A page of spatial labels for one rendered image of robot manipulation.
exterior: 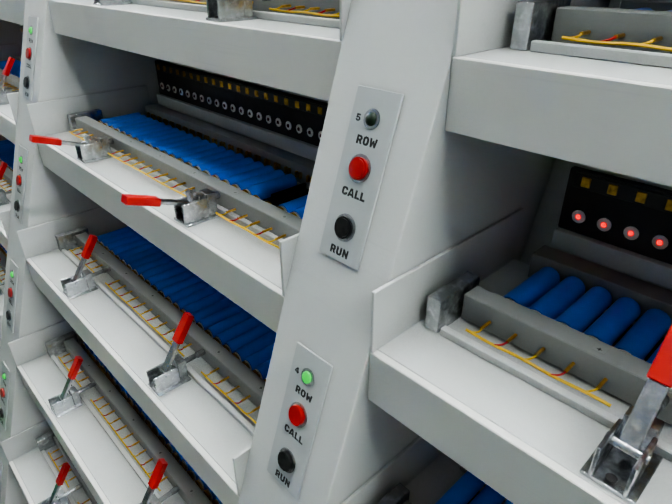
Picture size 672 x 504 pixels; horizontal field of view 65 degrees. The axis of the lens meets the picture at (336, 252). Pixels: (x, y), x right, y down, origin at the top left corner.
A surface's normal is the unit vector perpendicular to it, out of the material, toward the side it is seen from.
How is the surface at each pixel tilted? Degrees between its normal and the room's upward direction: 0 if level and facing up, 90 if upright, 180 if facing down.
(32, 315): 90
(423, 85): 90
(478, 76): 109
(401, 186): 90
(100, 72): 90
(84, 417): 19
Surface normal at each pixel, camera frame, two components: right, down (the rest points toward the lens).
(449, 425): -0.72, 0.34
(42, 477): 0.00, -0.88
